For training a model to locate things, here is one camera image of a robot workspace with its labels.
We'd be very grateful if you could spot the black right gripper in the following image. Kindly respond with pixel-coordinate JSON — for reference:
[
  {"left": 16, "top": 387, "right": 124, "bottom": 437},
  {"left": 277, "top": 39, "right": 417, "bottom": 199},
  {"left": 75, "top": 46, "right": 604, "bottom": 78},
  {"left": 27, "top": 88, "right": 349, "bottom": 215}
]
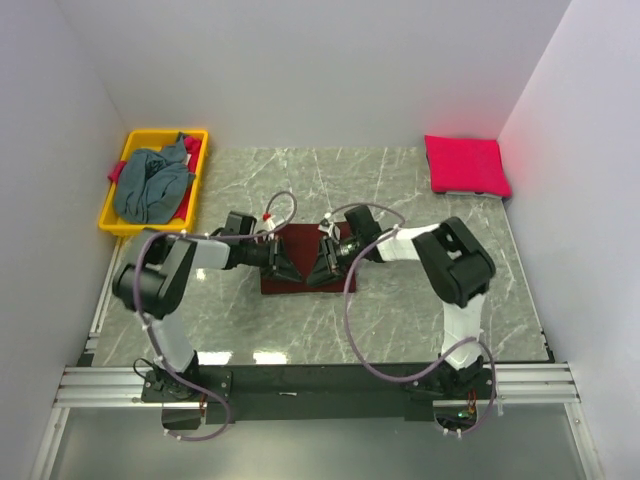
[{"left": 306, "top": 236, "right": 364, "bottom": 289}]

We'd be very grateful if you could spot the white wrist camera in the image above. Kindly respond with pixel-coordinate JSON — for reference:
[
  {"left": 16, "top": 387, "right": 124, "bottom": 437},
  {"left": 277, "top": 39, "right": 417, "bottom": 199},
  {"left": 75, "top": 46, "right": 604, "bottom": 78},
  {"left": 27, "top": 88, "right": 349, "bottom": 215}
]
[
  {"left": 318, "top": 212, "right": 341, "bottom": 242},
  {"left": 260, "top": 212, "right": 286, "bottom": 241}
]

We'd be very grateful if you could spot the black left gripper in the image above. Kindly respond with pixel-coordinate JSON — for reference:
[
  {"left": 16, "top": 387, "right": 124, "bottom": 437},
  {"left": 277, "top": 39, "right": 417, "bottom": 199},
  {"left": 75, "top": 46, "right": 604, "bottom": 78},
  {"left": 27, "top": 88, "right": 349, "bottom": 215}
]
[{"left": 240, "top": 236, "right": 302, "bottom": 284}]

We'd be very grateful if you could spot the yellow plastic bin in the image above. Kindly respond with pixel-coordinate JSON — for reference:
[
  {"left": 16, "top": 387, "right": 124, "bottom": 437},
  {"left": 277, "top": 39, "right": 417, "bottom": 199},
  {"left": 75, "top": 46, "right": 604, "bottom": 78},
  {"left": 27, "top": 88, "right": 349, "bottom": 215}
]
[{"left": 98, "top": 128, "right": 212, "bottom": 237}]

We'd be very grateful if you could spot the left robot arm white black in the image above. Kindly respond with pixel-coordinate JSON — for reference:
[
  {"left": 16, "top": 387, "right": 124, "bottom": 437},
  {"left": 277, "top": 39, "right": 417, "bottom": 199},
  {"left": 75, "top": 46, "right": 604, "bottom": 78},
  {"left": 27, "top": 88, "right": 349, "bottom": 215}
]
[{"left": 112, "top": 211, "right": 302, "bottom": 402}]

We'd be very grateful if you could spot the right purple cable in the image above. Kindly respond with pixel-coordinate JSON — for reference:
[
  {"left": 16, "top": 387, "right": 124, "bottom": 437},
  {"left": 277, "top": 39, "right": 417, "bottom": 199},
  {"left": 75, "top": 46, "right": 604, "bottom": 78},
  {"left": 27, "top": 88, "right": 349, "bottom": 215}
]
[{"left": 323, "top": 202, "right": 499, "bottom": 441}]

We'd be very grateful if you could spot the dark red t-shirt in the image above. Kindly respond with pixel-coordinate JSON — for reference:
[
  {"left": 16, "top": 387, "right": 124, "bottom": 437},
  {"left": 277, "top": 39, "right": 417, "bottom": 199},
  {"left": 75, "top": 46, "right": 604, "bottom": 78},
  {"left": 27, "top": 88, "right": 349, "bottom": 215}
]
[{"left": 260, "top": 223, "right": 345, "bottom": 296}]

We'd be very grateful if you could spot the pink cloth in bin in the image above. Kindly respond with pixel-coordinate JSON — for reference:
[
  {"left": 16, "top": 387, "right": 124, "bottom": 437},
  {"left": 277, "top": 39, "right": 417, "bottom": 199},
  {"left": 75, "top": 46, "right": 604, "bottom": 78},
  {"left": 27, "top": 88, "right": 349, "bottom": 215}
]
[{"left": 107, "top": 137, "right": 201, "bottom": 221}]

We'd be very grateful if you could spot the folded pink t-shirt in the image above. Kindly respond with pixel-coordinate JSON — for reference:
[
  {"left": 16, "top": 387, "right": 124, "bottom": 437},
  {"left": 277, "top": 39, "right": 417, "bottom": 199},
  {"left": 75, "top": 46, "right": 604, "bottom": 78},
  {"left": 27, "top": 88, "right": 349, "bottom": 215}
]
[{"left": 424, "top": 135, "right": 512, "bottom": 198}]

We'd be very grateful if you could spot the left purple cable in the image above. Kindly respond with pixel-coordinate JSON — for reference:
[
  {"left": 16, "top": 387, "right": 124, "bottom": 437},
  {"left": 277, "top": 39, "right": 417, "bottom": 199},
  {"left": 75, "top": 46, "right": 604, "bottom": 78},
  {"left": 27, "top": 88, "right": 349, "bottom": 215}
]
[{"left": 133, "top": 190, "right": 300, "bottom": 442}]

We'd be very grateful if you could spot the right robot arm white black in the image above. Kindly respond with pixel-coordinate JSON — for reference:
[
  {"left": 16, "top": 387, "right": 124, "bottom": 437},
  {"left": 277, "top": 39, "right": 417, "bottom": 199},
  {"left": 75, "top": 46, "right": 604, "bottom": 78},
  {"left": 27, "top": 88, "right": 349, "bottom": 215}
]
[{"left": 306, "top": 203, "right": 496, "bottom": 399}]

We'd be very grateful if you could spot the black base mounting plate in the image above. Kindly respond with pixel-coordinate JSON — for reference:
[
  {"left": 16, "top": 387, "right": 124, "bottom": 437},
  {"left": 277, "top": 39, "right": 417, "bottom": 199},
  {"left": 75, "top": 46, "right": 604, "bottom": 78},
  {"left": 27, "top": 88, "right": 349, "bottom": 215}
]
[{"left": 139, "top": 363, "right": 499, "bottom": 431}]

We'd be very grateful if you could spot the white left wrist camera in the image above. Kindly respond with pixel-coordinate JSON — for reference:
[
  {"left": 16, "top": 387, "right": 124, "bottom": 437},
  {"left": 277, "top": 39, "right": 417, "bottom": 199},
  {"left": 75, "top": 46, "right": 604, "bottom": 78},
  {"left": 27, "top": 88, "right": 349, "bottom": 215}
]
[{"left": 260, "top": 212, "right": 286, "bottom": 241}]

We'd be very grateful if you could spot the purple cable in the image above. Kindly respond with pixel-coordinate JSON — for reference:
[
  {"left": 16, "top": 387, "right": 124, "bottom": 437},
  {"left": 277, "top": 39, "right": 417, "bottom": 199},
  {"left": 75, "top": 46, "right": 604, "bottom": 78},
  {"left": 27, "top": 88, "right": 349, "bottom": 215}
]
[
  {"left": 133, "top": 190, "right": 300, "bottom": 442},
  {"left": 323, "top": 202, "right": 499, "bottom": 441}
]

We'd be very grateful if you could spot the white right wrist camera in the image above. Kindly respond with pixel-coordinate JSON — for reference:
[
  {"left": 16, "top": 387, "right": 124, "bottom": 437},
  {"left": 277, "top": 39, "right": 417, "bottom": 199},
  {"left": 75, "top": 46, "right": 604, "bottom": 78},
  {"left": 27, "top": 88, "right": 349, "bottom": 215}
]
[{"left": 318, "top": 212, "right": 341, "bottom": 242}]

